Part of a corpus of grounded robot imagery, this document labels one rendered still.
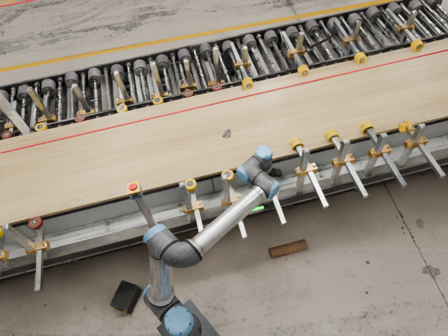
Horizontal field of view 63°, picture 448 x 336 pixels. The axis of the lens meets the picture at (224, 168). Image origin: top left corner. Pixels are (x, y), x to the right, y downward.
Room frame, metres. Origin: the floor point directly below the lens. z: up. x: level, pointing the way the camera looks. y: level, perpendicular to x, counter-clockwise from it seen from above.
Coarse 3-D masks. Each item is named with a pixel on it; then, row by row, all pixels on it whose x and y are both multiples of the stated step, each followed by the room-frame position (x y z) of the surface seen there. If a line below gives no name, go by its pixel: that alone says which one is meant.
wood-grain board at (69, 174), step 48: (432, 48) 2.26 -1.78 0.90; (240, 96) 2.00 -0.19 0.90; (288, 96) 1.94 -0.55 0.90; (336, 96) 1.88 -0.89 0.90; (384, 96) 1.82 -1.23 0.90; (432, 96) 1.76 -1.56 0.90; (0, 144) 1.82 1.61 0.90; (48, 144) 1.76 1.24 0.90; (96, 144) 1.70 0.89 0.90; (144, 144) 1.65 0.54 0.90; (192, 144) 1.60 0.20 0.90; (240, 144) 1.54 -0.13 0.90; (288, 144) 1.49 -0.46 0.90; (0, 192) 1.39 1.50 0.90; (48, 192) 1.35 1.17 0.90; (96, 192) 1.30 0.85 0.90; (144, 192) 1.27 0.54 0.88
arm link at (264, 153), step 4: (260, 148) 1.13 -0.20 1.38; (264, 148) 1.13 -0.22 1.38; (268, 148) 1.13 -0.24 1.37; (256, 152) 1.11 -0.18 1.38; (260, 152) 1.11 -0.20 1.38; (264, 152) 1.10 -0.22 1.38; (268, 152) 1.10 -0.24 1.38; (272, 152) 1.11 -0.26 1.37; (256, 156) 1.09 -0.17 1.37; (260, 156) 1.08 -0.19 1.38; (264, 156) 1.08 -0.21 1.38; (268, 156) 1.08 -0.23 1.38; (272, 156) 1.09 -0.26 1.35; (260, 160) 1.07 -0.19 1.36; (264, 160) 1.07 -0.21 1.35; (268, 160) 1.07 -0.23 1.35; (264, 164) 1.06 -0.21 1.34; (268, 164) 1.07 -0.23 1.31; (264, 168) 1.07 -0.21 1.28; (268, 168) 1.08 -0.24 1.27
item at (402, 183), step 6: (366, 132) 1.48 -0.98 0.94; (372, 132) 1.45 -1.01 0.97; (372, 138) 1.41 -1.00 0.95; (384, 156) 1.26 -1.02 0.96; (390, 162) 1.21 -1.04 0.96; (390, 168) 1.17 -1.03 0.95; (396, 168) 1.16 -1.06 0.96; (396, 174) 1.12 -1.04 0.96; (396, 180) 1.09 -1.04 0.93; (402, 180) 1.07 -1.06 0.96; (402, 186) 1.03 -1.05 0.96
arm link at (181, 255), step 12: (264, 180) 0.94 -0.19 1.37; (252, 192) 0.88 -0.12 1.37; (264, 192) 0.88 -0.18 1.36; (276, 192) 0.90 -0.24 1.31; (240, 204) 0.82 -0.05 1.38; (252, 204) 0.82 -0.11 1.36; (228, 216) 0.76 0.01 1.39; (240, 216) 0.76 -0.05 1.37; (204, 228) 0.72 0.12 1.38; (216, 228) 0.71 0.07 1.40; (228, 228) 0.71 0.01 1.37; (192, 240) 0.66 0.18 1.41; (204, 240) 0.65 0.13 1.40; (216, 240) 0.66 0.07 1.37; (168, 252) 0.61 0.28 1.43; (180, 252) 0.60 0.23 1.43; (192, 252) 0.60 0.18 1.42; (204, 252) 0.61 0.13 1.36; (168, 264) 0.57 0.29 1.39; (180, 264) 0.56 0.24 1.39; (192, 264) 0.56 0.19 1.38
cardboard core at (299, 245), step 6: (300, 240) 1.13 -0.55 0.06; (282, 246) 1.09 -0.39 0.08; (288, 246) 1.08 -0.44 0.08; (294, 246) 1.08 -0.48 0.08; (300, 246) 1.07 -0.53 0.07; (306, 246) 1.07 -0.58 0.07; (270, 252) 1.08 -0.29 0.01; (276, 252) 1.05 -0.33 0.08; (282, 252) 1.04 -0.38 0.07; (288, 252) 1.04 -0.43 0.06
